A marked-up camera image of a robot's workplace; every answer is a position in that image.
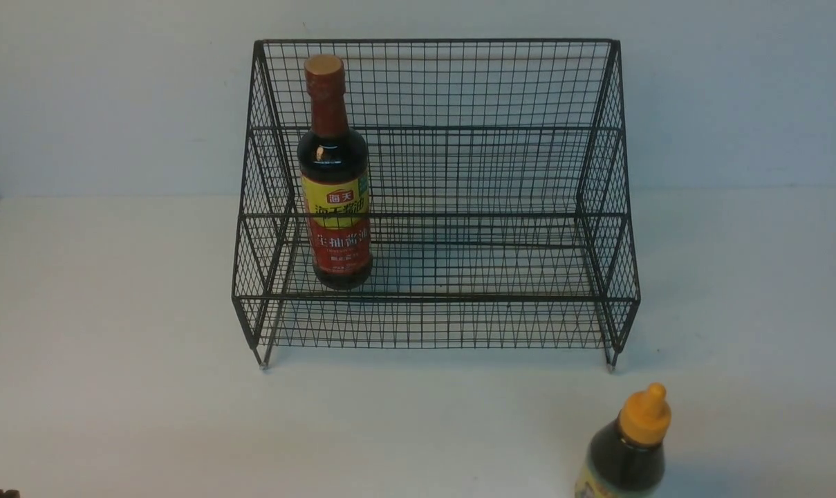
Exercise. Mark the red-capped soy sauce bottle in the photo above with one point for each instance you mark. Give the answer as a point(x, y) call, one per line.
point(334, 162)

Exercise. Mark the black wire mesh rack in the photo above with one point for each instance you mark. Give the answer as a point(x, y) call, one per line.
point(500, 203)

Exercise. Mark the yellow-capped dark sauce bottle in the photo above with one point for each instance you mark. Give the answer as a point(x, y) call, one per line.
point(626, 458)

